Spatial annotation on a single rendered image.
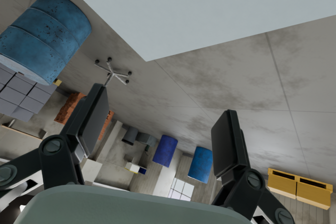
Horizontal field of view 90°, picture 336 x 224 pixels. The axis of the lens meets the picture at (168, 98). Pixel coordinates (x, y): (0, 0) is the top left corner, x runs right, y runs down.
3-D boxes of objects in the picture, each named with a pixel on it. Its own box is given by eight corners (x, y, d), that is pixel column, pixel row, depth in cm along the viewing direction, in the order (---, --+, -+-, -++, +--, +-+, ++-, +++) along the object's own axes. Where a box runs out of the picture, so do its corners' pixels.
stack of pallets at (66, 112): (70, 93, 557) (51, 119, 519) (80, 92, 493) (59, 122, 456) (103, 112, 638) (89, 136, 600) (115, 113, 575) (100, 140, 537)
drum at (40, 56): (83, 39, 222) (45, 89, 192) (39, 3, 190) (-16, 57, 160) (99, 26, 185) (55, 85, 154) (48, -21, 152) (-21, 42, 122)
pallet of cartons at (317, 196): (272, 175, 517) (270, 191, 500) (264, 166, 458) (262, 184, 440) (332, 191, 426) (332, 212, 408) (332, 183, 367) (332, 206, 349)
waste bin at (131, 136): (126, 125, 709) (118, 139, 684) (133, 126, 673) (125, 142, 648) (134, 130, 740) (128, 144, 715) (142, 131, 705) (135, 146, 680)
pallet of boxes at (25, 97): (4, 55, 444) (-37, 96, 394) (6, 48, 384) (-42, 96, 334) (54, 83, 524) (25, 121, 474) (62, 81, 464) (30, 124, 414)
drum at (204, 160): (201, 151, 599) (193, 179, 562) (192, 144, 559) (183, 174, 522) (218, 155, 555) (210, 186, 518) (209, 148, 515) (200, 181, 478)
